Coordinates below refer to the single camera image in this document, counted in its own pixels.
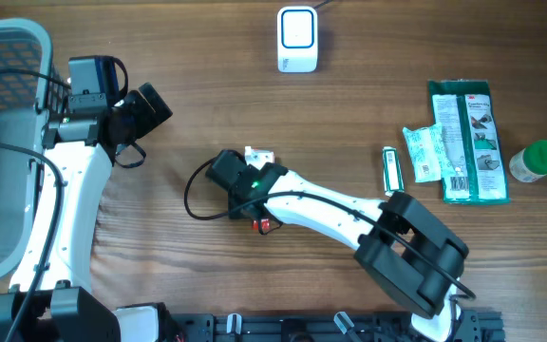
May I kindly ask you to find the orange red snack packet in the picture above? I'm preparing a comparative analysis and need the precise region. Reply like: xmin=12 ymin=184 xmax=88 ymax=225
xmin=244 ymin=146 xmax=274 ymax=170

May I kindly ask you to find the green battery pack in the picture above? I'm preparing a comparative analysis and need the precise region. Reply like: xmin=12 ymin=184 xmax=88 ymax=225
xmin=382 ymin=146 xmax=405 ymax=197

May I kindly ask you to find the teal tissue packet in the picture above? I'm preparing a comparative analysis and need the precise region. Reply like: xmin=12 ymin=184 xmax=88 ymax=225
xmin=403 ymin=123 xmax=456 ymax=183

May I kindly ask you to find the green sponge package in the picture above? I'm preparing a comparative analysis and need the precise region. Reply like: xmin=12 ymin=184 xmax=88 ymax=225
xmin=427 ymin=79 xmax=510 ymax=205

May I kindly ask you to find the green lid jar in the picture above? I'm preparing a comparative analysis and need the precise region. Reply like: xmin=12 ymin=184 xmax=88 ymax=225
xmin=509 ymin=140 xmax=547 ymax=182

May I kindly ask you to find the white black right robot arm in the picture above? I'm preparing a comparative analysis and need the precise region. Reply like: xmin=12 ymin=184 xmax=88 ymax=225
xmin=206 ymin=150 xmax=475 ymax=341

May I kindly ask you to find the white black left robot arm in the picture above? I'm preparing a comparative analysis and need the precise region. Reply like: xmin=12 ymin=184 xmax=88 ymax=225
xmin=0 ymin=55 xmax=172 ymax=341

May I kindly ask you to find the white barcode scanner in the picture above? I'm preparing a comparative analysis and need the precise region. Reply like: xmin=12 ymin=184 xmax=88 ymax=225
xmin=276 ymin=6 xmax=318 ymax=73

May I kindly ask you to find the grey plastic mesh basket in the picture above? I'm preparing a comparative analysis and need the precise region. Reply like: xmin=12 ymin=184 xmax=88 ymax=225
xmin=0 ymin=18 xmax=68 ymax=278

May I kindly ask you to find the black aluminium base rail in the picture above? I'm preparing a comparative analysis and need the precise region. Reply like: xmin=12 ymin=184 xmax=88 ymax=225
xmin=173 ymin=310 xmax=506 ymax=342

